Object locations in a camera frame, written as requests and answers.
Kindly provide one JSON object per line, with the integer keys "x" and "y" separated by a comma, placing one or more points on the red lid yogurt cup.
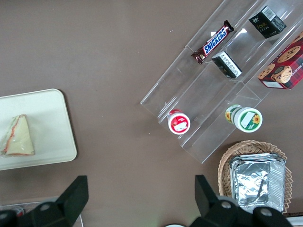
{"x": 179, "y": 123}

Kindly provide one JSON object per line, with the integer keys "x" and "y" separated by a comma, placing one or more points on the triangle sandwich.
{"x": 22, "y": 139}

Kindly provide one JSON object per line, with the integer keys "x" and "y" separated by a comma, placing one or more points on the green lid sunflower cup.
{"x": 247, "y": 119}

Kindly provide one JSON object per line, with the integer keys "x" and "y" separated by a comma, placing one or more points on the small black carton box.
{"x": 267, "y": 22}
{"x": 226, "y": 65}

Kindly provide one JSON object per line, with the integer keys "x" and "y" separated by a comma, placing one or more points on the red tartan cookie box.
{"x": 284, "y": 66}

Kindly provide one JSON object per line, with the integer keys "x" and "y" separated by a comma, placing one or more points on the clear acrylic stepped shelf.
{"x": 213, "y": 94}

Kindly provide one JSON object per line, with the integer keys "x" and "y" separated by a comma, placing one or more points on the red cola bottle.
{"x": 19, "y": 211}

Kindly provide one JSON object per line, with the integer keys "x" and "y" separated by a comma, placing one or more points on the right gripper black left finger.
{"x": 71, "y": 201}

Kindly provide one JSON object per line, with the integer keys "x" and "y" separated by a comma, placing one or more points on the beige serving tray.
{"x": 42, "y": 113}

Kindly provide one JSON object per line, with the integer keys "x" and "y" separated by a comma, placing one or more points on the Snickers chocolate bar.
{"x": 214, "y": 41}

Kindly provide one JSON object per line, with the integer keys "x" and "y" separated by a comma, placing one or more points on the light wicker basket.
{"x": 223, "y": 165}

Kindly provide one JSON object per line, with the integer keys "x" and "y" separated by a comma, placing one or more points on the white rectangular plastic bin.
{"x": 297, "y": 222}

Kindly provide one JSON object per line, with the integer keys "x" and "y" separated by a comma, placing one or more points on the stack of foil trays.
{"x": 253, "y": 182}

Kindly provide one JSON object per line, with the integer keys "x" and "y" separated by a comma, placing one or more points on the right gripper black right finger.
{"x": 213, "y": 212}

